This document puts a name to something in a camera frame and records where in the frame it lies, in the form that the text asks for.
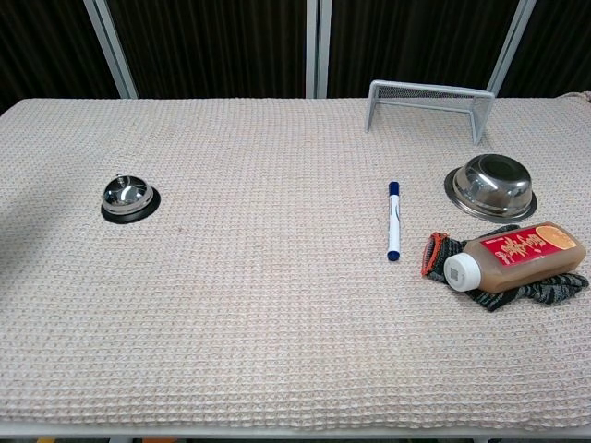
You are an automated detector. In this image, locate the upturned stainless steel bowl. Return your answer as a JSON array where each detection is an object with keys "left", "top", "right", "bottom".
[{"left": 443, "top": 153, "right": 538, "bottom": 225}]

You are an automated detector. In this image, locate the aluminium frame post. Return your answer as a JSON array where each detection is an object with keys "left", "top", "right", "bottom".
[
  {"left": 82, "top": 0, "right": 139, "bottom": 100},
  {"left": 305, "top": 0, "right": 333, "bottom": 100},
  {"left": 486, "top": 0, "right": 538, "bottom": 96}
]

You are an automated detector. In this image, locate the white marker blue cap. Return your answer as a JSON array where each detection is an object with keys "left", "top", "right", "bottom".
[{"left": 385, "top": 180, "right": 403, "bottom": 262}]

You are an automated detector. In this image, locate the brown bottle red label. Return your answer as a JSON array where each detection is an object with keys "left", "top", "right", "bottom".
[{"left": 442, "top": 221, "right": 587, "bottom": 294}]

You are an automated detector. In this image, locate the beige waffle weave tablecloth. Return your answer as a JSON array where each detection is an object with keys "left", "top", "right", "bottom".
[{"left": 0, "top": 96, "right": 591, "bottom": 433}]

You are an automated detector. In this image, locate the silver mesh desk rack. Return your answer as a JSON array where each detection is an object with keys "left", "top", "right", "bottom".
[{"left": 364, "top": 78, "right": 497, "bottom": 147}]

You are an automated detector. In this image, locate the grey knit glove orange cuff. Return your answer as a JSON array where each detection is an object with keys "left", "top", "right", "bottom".
[{"left": 420, "top": 223, "right": 590, "bottom": 313}]

